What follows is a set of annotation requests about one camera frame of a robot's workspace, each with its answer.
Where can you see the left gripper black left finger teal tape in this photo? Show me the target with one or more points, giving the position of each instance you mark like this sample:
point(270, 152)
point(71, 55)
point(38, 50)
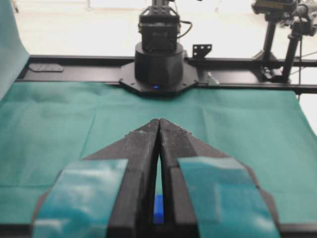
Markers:
point(109, 194)

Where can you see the black camera stand pole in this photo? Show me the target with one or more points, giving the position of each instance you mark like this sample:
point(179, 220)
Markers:
point(274, 11)

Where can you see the black corner bracket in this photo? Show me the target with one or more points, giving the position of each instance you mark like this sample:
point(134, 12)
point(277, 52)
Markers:
point(201, 50)

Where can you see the blue block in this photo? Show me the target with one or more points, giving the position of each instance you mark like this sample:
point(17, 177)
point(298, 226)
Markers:
point(158, 214)

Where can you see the green table cloth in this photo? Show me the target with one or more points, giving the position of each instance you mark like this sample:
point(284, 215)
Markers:
point(45, 126)

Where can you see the black aluminium frame rail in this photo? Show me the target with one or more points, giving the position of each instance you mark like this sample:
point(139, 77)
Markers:
point(212, 73)

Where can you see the left gripper black right finger teal tape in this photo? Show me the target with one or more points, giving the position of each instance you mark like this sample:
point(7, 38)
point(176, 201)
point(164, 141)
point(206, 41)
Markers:
point(209, 194)

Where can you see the green backdrop cloth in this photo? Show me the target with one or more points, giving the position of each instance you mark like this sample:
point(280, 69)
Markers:
point(13, 55)

